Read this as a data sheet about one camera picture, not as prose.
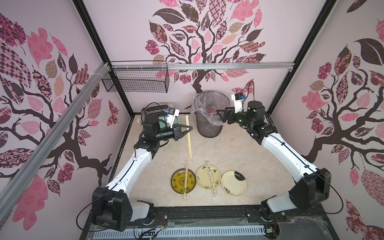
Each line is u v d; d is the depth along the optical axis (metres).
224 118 0.68
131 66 0.90
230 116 0.67
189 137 0.70
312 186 0.41
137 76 0.95
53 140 0.52
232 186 0.81
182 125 0.69
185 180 0.84
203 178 0.85
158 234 0.68
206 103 1.02
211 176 0.85
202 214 0.74
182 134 0.67
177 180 0.85
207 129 0.98
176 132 0.63
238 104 0.66
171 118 0.65
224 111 0.67
